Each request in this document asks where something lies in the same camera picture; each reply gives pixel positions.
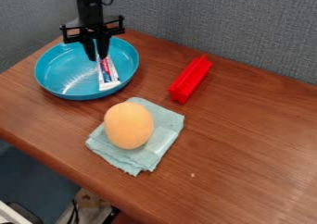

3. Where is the light blue folded cloth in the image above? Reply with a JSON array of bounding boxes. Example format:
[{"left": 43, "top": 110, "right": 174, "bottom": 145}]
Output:
[{"left": 86, "top": 97, "right": 185, "bottom": 177}]

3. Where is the black cable under table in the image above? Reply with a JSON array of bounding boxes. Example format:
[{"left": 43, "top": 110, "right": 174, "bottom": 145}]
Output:
[{"left": 70, "top": 199, "right": 81, "bottom": 224}]

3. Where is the white toothpaste tube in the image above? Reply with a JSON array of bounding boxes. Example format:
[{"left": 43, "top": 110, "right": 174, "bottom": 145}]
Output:
[{"left": 95, "top": 55, "right": 124, "bottom": 92}]

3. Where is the blue plastic plate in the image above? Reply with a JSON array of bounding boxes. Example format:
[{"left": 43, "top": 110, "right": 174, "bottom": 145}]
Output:
[{"left": 35, "top": 37, "right": 140, "bottom": 101}]

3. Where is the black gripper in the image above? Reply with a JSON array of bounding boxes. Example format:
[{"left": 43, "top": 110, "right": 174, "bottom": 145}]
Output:
[{"left": 59, "top": 0, "right": 126, "bottom": 61}]

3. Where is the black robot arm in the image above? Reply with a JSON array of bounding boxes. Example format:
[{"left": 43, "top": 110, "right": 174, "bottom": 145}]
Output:
[{"left": 59, "top": 0, "right": 126, "bottom": 61}]

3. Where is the orange egg-shaped sponge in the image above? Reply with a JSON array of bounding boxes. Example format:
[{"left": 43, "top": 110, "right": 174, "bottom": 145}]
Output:
[{"left": 105, "top": 102, "right": 154, "bottom": 150}]

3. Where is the red plastic block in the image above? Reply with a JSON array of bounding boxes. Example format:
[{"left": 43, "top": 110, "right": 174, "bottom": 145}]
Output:
[{"left": 169, "top": 55, "right": 213, "bottom": 104}]

